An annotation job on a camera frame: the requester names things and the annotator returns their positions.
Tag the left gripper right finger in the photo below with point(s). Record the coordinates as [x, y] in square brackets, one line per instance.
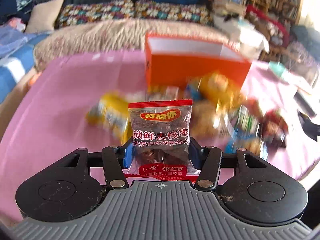
[208, 161]

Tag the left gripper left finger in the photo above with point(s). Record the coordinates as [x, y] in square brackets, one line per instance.
[115, 160]

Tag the red jujube snack packet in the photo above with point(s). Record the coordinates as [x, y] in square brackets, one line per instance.
[161, 138]

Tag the yellow snack packet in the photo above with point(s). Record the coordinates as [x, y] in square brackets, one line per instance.
[111, 112]

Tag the orange-yellow snack packet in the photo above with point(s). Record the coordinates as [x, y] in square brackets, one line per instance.
[222, 92]

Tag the pink tablecloth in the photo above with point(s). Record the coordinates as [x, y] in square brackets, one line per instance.
[50, 121]

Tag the orange cardboard box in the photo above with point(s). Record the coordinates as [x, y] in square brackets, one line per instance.
[172, 60]

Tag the beige quilted sofa cover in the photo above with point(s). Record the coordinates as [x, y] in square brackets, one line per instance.
[113, 35]

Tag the blue striped blanket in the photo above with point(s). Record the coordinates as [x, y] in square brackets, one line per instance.
[17, 64]

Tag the left floral cushion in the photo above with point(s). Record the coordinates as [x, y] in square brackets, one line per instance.
[76, 14]

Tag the floral cushion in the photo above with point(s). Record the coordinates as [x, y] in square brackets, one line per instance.
[76, 14]
[193, 13]

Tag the right floral cushion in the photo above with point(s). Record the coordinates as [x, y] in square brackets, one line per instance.
[193, 13]

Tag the stack of books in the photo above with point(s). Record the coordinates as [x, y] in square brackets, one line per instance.
[229, 7]

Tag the cream pillow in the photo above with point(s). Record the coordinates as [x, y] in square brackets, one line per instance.
[43, 16]

